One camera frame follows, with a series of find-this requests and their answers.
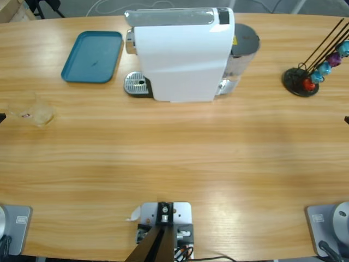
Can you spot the clear glass cup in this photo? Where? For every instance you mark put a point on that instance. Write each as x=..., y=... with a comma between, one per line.
x=42, y=117

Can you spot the silver grey machine lever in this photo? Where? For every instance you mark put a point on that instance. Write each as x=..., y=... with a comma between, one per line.
x=163, y=17

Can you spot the red coffee capsule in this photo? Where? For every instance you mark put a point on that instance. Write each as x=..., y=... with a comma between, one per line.
x=309, y=85

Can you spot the purple coffee capsule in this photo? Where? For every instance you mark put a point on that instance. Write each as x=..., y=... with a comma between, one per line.
x=334, y=58

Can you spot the white capsule coffee machine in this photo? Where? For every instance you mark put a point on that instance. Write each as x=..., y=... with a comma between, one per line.
x=177, y=60

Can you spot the black capsule holder with rods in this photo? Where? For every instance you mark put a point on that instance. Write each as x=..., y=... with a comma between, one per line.
x=293, y=79

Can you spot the teal plastic tray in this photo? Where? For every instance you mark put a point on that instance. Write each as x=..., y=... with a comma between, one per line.
x=90, y=57

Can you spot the wooden crate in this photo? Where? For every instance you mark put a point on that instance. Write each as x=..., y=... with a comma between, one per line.
x=11, y=11

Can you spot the black chair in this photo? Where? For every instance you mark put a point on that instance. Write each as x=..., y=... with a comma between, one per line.
x=39, y=9

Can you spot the clear water tank dark lid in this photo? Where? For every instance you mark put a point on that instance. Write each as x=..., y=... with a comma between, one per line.
x=245, y=38

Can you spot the white tape piece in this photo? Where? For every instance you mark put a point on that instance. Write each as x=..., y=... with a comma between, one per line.
x=135, y=214

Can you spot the grey base plate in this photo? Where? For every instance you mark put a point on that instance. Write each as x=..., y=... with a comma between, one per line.
x=19, y=229
x=316, y=226

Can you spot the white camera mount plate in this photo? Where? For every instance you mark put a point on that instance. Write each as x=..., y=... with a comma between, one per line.
x=182, y=213

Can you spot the black camera post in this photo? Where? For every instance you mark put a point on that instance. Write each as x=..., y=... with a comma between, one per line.
x=158, y=245

